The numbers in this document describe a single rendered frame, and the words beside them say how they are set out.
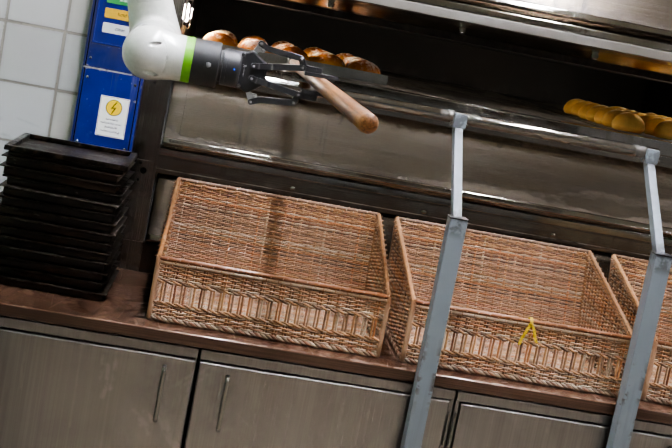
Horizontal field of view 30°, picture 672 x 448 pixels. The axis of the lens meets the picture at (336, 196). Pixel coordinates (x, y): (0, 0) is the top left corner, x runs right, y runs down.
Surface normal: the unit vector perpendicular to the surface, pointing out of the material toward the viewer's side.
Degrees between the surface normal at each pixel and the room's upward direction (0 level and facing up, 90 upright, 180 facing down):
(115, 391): 90
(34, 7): 90
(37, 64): 90
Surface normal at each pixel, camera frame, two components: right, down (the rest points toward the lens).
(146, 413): 0.08, 0.15
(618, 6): 0.14, -0.19
